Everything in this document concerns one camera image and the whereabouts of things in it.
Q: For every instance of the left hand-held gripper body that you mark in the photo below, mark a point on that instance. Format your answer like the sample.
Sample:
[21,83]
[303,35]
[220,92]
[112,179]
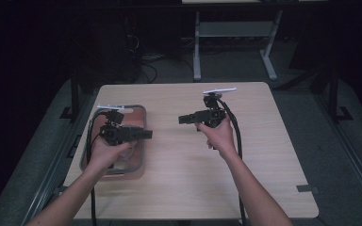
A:
[116,135]

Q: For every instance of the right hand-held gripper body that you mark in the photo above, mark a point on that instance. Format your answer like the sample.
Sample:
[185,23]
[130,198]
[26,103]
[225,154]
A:
[212,116]

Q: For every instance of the pink basket with grey rim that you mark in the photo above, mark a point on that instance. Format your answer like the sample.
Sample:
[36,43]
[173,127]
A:
[139,138]

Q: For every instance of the person's right hand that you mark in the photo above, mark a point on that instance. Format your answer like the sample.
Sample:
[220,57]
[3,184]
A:
[221,138]

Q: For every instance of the person's left hand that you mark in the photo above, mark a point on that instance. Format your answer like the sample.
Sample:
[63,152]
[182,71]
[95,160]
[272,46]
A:
[103,157]

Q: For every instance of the black metal stand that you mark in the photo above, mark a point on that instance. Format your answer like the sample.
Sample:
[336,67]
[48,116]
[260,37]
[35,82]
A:
[333,94]
[74,94]

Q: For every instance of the white metal desk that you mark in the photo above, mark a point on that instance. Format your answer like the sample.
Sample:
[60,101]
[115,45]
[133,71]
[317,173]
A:
[232,29]

